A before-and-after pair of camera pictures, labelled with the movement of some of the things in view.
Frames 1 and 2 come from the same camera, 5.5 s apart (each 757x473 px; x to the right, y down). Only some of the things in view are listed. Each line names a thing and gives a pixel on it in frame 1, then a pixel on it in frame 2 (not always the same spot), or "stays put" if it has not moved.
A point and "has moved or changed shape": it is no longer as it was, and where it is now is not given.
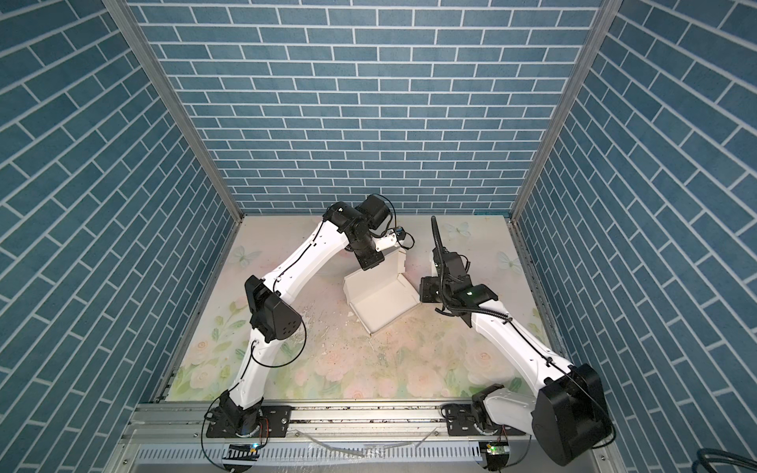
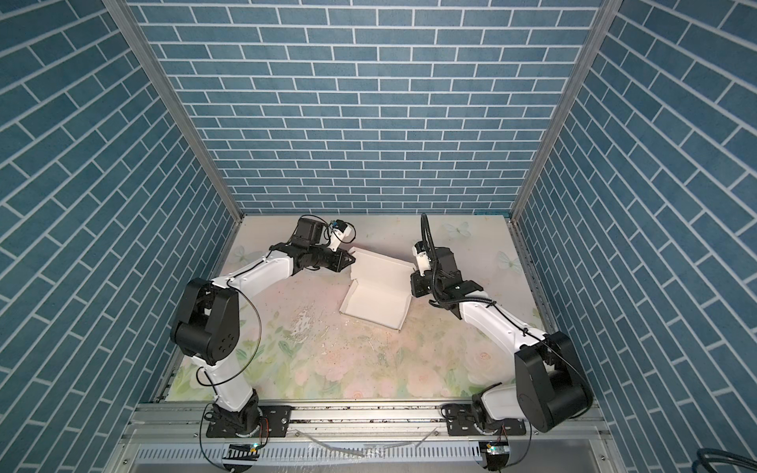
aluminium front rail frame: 343,439 stays put
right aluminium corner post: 596,30 stays put
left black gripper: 377,259 -> 339,262
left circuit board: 242,452 stays put
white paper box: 381,294 has moved or changed shape
